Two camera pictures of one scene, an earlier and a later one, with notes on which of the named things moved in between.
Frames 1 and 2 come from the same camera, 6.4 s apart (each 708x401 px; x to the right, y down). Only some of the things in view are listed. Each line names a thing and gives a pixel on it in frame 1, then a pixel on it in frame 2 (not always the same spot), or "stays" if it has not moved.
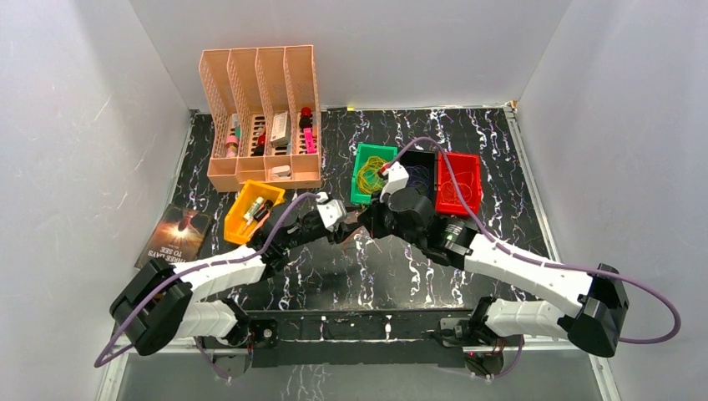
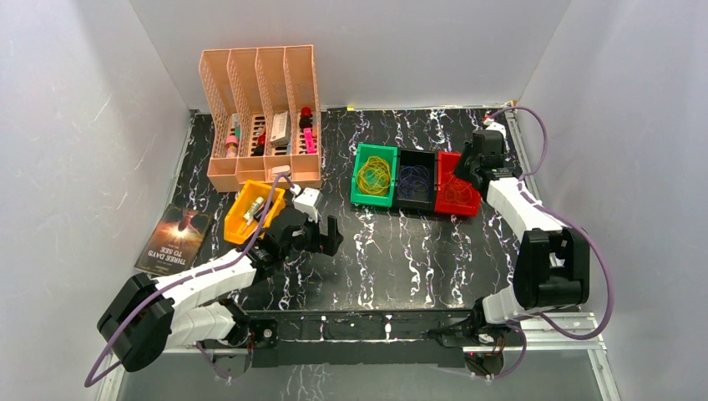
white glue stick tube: (251, 211) stays
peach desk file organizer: (265, 111) stays
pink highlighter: (309, 140) stays
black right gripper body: (383, 223) → (467, 163)
